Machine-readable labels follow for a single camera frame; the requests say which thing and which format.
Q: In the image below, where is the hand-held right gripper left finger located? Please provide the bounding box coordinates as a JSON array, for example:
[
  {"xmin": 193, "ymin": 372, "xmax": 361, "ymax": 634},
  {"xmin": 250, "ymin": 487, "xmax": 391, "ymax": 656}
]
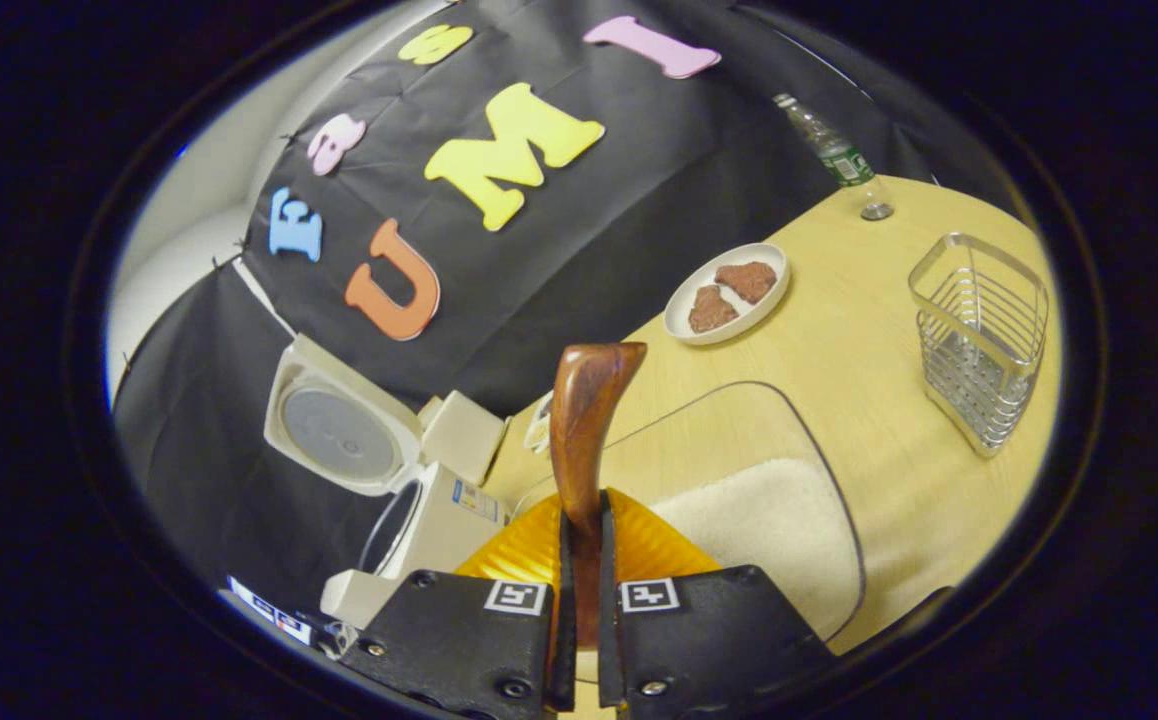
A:
[{"xmin": 364, "ymin": 490, "xmax": 576, "ymax": 720}]

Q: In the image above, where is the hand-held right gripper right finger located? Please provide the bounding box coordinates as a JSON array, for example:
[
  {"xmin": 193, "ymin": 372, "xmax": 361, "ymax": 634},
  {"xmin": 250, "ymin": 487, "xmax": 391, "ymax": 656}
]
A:
[{"xmin": 596, "ymin": 488, "xmax": 835, "ymax": 720}]

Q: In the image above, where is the white rice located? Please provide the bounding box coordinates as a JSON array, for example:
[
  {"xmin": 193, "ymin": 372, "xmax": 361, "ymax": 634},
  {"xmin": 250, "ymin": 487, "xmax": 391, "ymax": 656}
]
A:
[{"xmin": 649, "ymin": 458, "xmax": 860, "ymax": 641}]

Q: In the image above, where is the white rice cooker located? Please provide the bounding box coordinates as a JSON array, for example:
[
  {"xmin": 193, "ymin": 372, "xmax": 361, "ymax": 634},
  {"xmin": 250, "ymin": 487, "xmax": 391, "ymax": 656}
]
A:
[{"xmin": 264, "ymin": 333, "xmax": 510, "ymax": 631}]

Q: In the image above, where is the brown wooden spoon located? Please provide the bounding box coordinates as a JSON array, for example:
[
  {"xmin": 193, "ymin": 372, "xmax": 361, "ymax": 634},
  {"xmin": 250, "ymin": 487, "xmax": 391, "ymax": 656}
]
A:
[{"xmin": 549, "ymin": 342, "xmax": 648, "ymax": 651}]

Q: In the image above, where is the metal wire chopstick holder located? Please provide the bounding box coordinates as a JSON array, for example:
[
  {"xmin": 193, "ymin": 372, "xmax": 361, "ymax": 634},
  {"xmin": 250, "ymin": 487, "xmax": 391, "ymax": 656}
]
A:
[{"xmin": 907, "ymin": 233, "xmax": 1050, "ymax": 459}]

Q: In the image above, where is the clear plastic rice box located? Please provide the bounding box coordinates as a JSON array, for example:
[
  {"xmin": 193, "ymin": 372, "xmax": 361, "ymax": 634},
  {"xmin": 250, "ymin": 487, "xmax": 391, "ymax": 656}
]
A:
[{"xmin": 511, "ymin": 380, "xmax": 867, "ymax": 643}]

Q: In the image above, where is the white blue-labelled object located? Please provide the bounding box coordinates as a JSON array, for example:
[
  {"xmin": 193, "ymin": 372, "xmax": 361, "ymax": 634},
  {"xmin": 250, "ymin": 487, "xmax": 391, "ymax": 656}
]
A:
[{"xmin": 227, "ymin": 575, "xmax": 360, "ymax": 656}]

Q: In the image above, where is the white toaster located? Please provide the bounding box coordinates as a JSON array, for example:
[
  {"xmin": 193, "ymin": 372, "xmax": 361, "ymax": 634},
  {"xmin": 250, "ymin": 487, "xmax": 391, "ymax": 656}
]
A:
[{"xmin": 419, "ymin": 390, "xmax": 508, "ymax": 488}]

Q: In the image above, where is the brown meat piece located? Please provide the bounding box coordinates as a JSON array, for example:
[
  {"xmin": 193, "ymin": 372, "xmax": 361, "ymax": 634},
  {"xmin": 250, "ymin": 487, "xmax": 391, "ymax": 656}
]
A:
[
  {"xmin": 714, "ymin": 261, "xmax": 778, "ymax": 305},
  {"xmin": 688, "ymin": 285, "xmax": 740, "ymax": 334}
]

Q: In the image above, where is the white round plate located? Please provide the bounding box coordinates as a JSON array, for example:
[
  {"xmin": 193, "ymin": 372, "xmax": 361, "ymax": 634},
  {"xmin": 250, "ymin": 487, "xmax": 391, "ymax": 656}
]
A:
[{"xmin": 663, "ymin": 243, "xmax": 791, "ymax": 347}]

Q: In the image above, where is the black backdrop cloth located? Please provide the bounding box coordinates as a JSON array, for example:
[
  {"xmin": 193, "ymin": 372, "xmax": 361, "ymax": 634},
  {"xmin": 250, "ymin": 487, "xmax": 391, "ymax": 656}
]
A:
[{"xmin": 114, "ymin": 0, "xmax": 940, "ymax": 621}]

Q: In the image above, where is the clear water bottle green label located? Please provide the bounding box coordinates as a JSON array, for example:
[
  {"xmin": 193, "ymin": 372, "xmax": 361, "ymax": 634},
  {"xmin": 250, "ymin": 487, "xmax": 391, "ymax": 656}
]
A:
[{"xmin": 774, "ymin": 93, "xmax": 895, "ymax": 222}]

